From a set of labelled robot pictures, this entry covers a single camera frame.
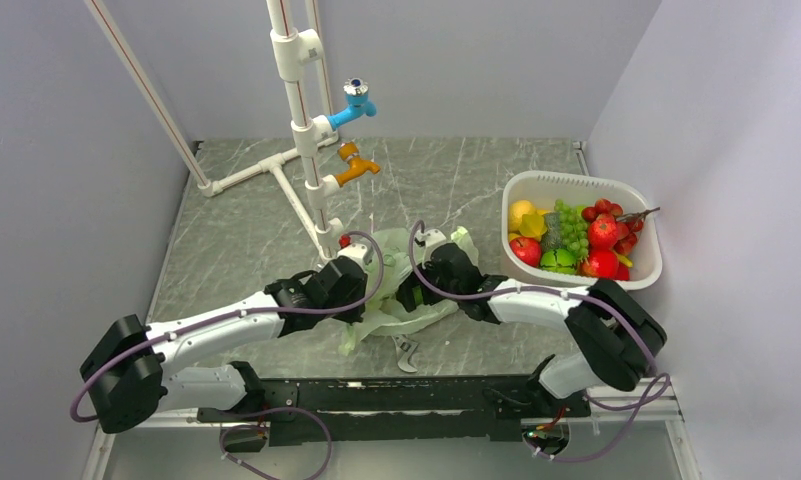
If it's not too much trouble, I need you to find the pale green plastic bag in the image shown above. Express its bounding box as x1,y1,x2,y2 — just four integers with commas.
336,225,482,358

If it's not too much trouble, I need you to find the yellow star fruit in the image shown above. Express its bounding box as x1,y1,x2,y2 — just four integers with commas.
516,211,548,241

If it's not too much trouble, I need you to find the green fake fruit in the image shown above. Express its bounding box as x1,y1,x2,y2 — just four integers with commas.
554,199,589,261

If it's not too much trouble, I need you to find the red grape bunch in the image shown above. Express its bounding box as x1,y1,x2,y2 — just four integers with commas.
581,198,660,256

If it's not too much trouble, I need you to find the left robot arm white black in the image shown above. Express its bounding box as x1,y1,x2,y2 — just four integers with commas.
70,257,382,434

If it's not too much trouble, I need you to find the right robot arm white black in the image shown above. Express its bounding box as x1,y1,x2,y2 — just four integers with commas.
396,243,667,415

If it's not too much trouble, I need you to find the yellow lemon upper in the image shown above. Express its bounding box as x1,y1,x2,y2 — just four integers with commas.
507,200,537,232

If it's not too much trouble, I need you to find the green striped ball fruit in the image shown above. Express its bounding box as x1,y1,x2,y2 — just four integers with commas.
539,248,578,275

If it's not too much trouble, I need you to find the orange faucet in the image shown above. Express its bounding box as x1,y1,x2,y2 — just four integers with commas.
334,142,381,187

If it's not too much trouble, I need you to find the red apple in basket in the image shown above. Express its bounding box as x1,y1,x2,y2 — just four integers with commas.
580,249,620,279

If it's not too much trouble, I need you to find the yellow banana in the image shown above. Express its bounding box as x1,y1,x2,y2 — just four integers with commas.
616,253,634,268

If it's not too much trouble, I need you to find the blue faucet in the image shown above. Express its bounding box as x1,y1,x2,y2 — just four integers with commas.
328,77,377,131

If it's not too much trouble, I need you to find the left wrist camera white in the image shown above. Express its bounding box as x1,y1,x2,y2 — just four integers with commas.
337,234,373,269

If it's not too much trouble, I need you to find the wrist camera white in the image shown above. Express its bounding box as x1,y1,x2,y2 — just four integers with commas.
337,234,373,269
413,228,450,261

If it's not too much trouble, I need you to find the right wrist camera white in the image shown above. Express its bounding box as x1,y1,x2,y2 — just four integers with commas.
413,228,450,261

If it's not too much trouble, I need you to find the red handled adjustable wrench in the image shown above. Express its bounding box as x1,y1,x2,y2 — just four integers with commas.
392,335,418,374

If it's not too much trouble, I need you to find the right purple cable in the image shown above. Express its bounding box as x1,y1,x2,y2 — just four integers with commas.
407,219,672,464

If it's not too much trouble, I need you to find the purple cable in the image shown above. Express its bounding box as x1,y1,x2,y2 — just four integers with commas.
407,219,672,464
69,230,387,480

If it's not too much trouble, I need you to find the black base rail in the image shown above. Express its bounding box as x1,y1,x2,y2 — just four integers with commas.
197,375,591,447

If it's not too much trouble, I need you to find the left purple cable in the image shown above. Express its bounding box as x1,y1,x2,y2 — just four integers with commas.
69,230,387,480

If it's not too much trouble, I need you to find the white pipe frame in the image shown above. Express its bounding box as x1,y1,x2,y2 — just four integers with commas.
85,0,348,263

